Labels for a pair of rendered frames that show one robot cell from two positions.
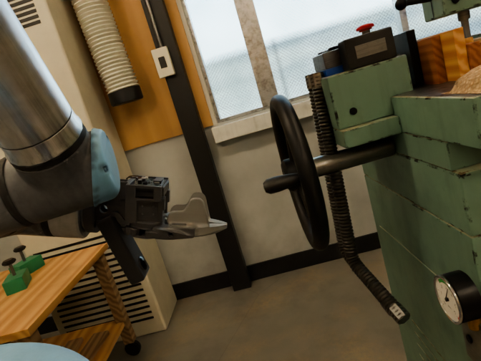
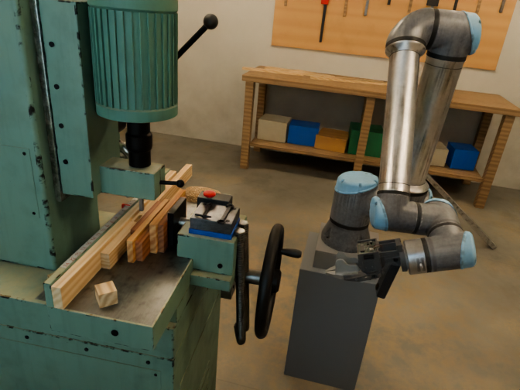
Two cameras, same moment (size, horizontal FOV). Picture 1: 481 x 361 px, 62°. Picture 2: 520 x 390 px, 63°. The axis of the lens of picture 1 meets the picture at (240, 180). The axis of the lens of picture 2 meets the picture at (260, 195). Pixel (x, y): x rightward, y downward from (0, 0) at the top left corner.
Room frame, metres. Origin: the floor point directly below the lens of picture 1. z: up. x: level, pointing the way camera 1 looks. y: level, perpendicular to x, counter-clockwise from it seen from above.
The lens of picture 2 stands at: (1.60, -0.06, 1.46)
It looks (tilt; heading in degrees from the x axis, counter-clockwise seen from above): 25 degrees down; 186
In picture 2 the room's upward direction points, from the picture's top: 5 degrees clockwise
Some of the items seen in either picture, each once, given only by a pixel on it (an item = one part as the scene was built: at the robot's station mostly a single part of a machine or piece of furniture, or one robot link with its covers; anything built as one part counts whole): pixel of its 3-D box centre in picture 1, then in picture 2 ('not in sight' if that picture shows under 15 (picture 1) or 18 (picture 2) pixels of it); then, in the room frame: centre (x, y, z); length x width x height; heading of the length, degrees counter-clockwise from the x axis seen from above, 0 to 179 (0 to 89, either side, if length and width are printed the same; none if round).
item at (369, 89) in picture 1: (358, 92); (213, 240); (0.73, -0.25, 0.91); 0.15 x 0.14 x 0.09; 178
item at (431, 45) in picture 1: (416, 63); (172, 223); (0.72, -0.36, 0.94); 0.16 x 0.01 x 0.07; 178
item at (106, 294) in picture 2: not in sight; (106, 294); (0.98, -0.40, 0.92); 0.03 x 0.03 x 0.03; 40
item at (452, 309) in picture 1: (462, 301); not in sight; (0.45, -0.22, 0.65); 0.06 x 0.04 x 0.08; 178
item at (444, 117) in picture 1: (409, 103); (179, 249); (0.73, -0.34, 0.87); 0.61 x 0.30 x 0.06; 178
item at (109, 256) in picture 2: not in sight; (156, 205); (0.61, -0.44, 0.92); 0.55 x 0.02 x 0.04; 178
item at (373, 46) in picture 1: (349, 53); (215, 212); (0.73, -0.25, 0.99); 0.13 x 0.11 x 0.06; 178
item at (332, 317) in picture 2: not in sight; (331, 309); (0.13, 0.14, 0.28); 0.30 x 0.30 x 0.55; 85
